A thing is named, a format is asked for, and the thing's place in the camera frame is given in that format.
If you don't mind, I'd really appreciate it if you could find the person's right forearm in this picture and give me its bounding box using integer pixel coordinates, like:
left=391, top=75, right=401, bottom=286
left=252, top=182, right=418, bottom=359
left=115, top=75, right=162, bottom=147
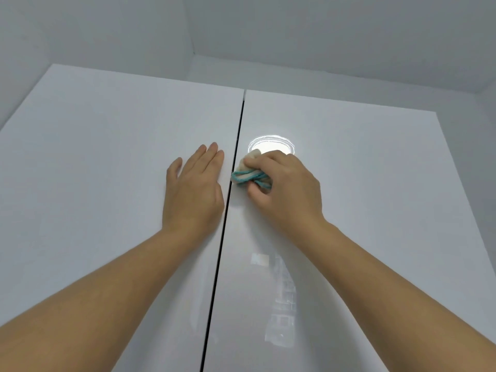
left=298, top=219, right=496, bottom=372

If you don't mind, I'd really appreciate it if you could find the person's left forearm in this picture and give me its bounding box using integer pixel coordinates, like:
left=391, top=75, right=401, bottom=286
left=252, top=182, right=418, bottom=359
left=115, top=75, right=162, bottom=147
left=0, top=226, right=218, bottom=372

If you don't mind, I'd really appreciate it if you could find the beige cloth with teal edge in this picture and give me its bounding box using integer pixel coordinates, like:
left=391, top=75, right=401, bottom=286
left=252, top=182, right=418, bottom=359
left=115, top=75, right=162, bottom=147
left=230, top=149, right=273, bottom=190

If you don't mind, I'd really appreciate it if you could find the person's right hand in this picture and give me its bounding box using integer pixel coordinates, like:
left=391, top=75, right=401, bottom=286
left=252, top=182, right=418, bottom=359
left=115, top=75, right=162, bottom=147
left=243, top=150, right=324, bottom=244

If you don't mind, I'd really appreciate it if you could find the person's left hand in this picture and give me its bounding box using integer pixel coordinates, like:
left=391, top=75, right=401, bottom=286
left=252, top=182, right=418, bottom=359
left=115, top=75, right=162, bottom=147
left=162, top=142, right=225, bottom=239

